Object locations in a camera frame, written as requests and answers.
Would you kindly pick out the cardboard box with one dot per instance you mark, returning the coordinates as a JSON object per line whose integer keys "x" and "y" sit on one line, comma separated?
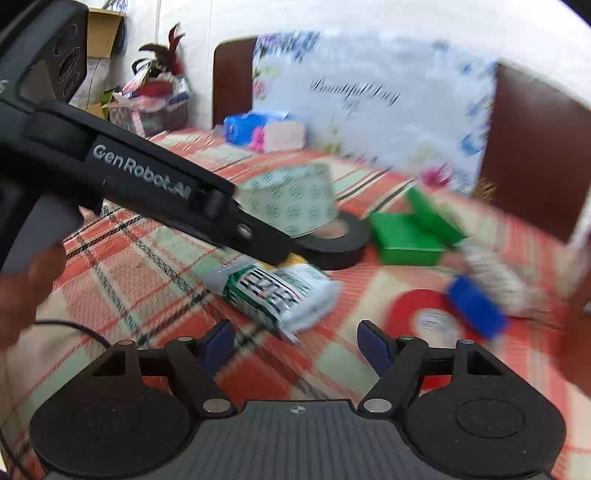
{"x": 104, "y": 32}

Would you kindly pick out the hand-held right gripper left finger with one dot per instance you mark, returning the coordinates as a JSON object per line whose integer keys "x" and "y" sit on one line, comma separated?
{"x": 217, "y": 344}

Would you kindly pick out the gift basket with red feathers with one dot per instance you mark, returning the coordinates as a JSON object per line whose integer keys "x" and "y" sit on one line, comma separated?
{"x": 152, "y": 101}

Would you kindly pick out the green box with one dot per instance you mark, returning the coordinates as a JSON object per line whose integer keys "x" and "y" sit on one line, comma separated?
{"x": 406, "y": 235}

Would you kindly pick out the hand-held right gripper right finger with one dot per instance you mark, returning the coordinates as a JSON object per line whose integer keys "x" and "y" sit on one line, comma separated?
{"x": 374, "y": 346}

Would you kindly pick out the black tape roll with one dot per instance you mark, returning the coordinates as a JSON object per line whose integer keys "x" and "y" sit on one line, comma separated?
{"x": 341, "y": 249}

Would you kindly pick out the red tape roll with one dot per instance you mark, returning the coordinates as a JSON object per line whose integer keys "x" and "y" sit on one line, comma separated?
{"x": 411, "y": 309}

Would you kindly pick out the white green patterned tape roll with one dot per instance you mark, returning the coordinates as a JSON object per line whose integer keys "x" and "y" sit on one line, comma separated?
{"x": 295, "y": 203}

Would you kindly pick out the blue pink tissue pack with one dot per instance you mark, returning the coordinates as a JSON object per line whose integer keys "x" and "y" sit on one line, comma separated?
{"x": 258, "y": 129}

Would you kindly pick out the green-white snack packet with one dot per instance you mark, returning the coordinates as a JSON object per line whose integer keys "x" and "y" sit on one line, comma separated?
{"x": 281, "y": 295}

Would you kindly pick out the large floral gift box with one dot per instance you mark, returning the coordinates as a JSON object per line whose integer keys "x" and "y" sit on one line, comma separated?
{"x": 369, "y": 101}

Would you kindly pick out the brown wooden chair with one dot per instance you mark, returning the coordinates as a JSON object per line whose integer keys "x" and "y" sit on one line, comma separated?
{"x": 531, "y": 161}
{"x": 233, "y": 83}

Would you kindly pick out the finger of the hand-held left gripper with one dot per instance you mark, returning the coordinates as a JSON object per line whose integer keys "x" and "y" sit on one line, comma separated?
{"x": 263, "y": 242}

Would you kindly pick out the person's left hand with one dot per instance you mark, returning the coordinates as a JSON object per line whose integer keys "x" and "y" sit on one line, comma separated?
{"x": 27, "y": 295}

